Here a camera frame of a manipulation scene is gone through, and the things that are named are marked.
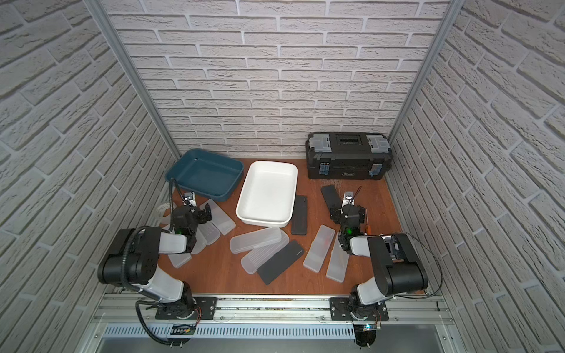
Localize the black pencil case tilted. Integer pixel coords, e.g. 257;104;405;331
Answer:
321;185;342;212

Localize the translucent case right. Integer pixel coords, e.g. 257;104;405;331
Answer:
326;244;350;283

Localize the black pencil case upright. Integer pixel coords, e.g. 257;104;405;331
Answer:
291;195;308;235

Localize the teal storage bin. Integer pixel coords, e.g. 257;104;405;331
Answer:
166;149;244;202

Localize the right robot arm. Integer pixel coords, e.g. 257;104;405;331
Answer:
330;204;428;320

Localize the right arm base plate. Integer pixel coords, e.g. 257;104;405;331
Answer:
329;297;389;322

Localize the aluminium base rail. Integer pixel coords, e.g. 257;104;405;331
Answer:
90;293;456;327

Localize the clear tape roll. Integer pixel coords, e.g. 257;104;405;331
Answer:
155;204;171;227

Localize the white storage bin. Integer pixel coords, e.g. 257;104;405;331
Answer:
236;160;298;228

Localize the black plastic toolbox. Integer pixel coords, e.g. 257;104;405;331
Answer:
305;132;393;180

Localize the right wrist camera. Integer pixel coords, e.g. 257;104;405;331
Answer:
342;191;355;205

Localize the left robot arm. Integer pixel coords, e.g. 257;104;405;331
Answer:
97;179;212;320

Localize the ribbed translucent pencil case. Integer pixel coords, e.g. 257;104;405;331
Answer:
241;230;289;274

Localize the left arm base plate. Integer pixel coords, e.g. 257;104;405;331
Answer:
155;296;218;321

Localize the translucent case red content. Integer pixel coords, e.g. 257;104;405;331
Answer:
303;225;335;273

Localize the black pencil case front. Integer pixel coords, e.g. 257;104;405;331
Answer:
257;241;305;285

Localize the smooth translucent pencil case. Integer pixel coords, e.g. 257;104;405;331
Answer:
230;227;282;254

